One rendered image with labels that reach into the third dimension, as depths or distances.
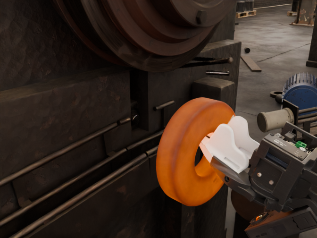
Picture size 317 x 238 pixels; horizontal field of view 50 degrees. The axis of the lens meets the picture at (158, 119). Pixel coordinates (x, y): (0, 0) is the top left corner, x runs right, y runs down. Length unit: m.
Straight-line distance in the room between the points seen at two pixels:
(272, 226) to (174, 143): 0.16
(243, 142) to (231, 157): 0.04
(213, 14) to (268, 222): 0.38
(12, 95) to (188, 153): 0.33
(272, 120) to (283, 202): 0.63
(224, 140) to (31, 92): 0.36
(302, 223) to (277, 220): 0.03
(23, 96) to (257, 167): 0.41
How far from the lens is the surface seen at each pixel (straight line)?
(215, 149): 0.46
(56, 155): 0.68
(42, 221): 0.62
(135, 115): 0.83
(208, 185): 0.51
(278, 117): 1.05
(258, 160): 0.41
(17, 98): 0.63
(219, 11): 0.68
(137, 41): 0.61
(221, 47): 1.06
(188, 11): 0.60
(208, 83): 0.92
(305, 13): 9.60
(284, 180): 0.41
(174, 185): 0.45
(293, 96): 2.77
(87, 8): 0.56
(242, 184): 0.43
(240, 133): 0.47
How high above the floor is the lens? 1.06
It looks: 22 degrees down
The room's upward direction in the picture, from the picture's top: straight up
